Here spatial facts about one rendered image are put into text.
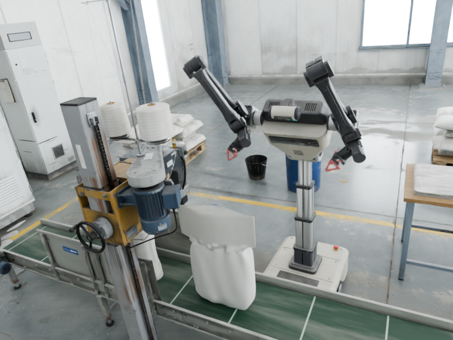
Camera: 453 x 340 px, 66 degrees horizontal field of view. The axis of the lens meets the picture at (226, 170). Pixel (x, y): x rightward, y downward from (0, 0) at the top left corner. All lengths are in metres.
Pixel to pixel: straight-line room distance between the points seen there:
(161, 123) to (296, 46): 8.42
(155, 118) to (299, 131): 0.83
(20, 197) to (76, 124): 3.15
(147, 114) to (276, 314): 1.39
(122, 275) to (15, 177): 2.88
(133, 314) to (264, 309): 0.78
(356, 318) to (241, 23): 9.00
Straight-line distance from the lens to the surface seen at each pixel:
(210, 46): 10.62
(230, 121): 1.90
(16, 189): 4.74
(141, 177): 1.63
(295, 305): 2.35
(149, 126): 1.69
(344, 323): 2.29
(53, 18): 6.77
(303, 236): 2.61
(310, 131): 2.03
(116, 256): 2.00
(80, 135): 1.72
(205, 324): 2.33
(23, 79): 5.58
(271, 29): 10.10
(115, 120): 1.87
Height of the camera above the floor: 2.07
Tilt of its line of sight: 25 degrees down
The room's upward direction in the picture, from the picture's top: 6 degrees counter-clockwise
